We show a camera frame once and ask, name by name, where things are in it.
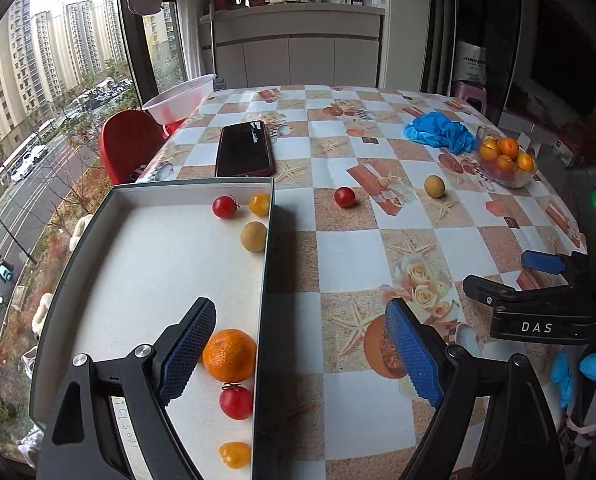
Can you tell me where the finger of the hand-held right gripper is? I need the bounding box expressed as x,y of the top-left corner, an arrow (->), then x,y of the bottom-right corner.
462,274 -> 596,318
521,249 -> 591,286

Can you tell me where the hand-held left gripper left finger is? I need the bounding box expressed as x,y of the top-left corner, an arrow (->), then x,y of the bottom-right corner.
37,296 -> 218,480

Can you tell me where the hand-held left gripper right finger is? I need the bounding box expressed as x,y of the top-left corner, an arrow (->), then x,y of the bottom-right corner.
384,298 -> 566,480

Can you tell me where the green-edged white box tray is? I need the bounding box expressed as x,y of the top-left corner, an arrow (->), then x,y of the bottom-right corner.
28,176 -> 276,480

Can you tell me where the clear glass bowl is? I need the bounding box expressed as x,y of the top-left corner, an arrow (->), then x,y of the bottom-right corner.
474,127 -> 538,189

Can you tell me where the checked printed tablecloth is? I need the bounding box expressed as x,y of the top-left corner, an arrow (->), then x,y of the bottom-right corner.
133,84 -> 591,480

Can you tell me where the white flat box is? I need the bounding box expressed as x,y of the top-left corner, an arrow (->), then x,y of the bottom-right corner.
498,112 -> 561,153

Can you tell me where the crumpled blue plastic glove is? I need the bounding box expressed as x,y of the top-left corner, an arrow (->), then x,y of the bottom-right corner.
403,111 -> 476,155

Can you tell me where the pink plastic stool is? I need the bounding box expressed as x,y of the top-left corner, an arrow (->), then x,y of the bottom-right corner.
452,81 -> 489,116

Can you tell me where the white printed bag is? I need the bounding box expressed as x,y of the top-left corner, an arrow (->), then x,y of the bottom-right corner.
453,40 -> 488,85

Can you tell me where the dark smartphone with red case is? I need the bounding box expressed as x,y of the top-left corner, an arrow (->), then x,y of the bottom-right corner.
214,120 -> 277,178

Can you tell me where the red plastic chair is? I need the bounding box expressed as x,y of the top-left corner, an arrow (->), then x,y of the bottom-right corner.
99,109 -> 186,186

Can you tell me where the white plastic basin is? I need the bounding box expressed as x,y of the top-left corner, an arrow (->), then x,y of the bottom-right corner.
142,74 -> 218,125

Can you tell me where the grey curtain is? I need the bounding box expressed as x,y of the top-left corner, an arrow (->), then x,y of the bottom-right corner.
420,0 -> 461,96

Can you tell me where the white cabinet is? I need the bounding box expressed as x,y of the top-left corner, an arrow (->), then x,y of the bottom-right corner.
200,5 -> 386,88

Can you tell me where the dark window frame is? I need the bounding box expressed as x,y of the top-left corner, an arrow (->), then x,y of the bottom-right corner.
115,0 -> 159,106

